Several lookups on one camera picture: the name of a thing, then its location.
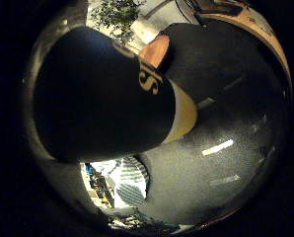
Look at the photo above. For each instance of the light wooden desk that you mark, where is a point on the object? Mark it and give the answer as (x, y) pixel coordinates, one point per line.
(249, 18)

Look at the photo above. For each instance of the blue white striped cloth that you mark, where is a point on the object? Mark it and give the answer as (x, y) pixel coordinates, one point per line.
(132, 184)

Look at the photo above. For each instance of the green leafy plant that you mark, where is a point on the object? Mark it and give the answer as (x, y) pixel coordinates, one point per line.
(115, 16)

